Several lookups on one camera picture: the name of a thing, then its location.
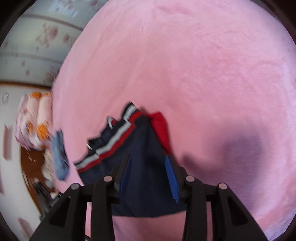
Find navy red varsity jacket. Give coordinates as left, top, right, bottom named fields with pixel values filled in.
left=74, top=102, right=186, bottom=217

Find beige crumpled cloth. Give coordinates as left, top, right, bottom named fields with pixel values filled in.
left=41, top=149, right=55, bottom=189

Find folded blue denim jeans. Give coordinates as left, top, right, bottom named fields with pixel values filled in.
left=51, top=130, right=69, bottom=181

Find brown wooden headboard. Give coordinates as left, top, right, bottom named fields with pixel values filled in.
left=20, top=147, right=59, bottom=219

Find pink bear-print folded quilt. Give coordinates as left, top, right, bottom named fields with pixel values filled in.
left=15, top=91, right=53, bottom=151

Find pink plush bed blanket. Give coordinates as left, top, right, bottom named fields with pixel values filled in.
left=53, top=1, right=295, bottom=240

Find floral wardrobe sliding doors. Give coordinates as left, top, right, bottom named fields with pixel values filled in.
left=1, top=1, right=106, bottom=86

